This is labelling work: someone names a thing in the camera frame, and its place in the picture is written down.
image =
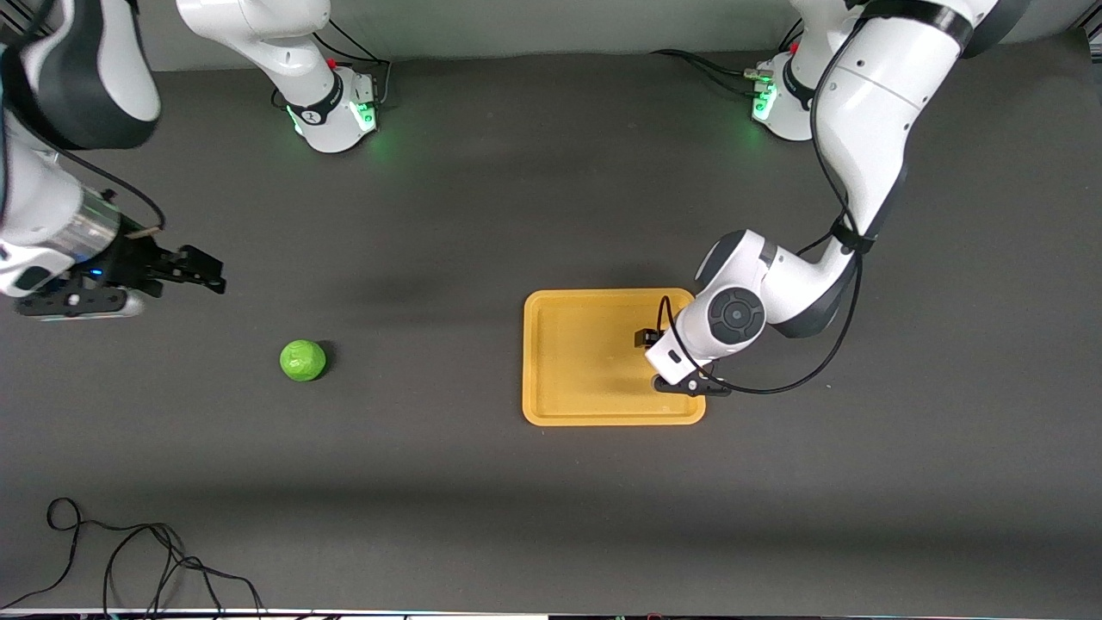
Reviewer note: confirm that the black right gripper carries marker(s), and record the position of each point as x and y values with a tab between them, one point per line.
136	261

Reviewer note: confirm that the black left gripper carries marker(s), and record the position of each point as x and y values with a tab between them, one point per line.
644	337

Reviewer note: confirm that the green apple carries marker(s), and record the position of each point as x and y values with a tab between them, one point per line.
303	361

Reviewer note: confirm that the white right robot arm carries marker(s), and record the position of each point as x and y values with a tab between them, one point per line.
267	34

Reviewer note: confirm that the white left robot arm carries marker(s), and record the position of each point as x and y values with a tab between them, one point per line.
878	112

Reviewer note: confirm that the yellow plastic tray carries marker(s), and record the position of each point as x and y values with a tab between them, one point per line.
585	370

